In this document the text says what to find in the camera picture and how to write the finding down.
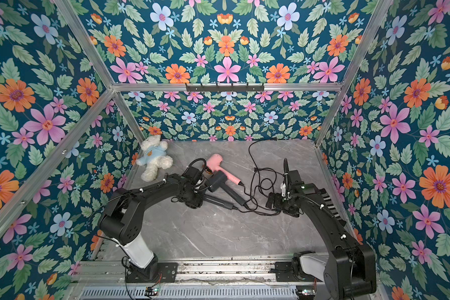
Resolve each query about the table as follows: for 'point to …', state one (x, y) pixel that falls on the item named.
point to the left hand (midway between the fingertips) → (199, 200)
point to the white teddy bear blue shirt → (154, 156)
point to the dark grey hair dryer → (215, 179)
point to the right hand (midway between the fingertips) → (278, 205)
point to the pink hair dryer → (214, 162)
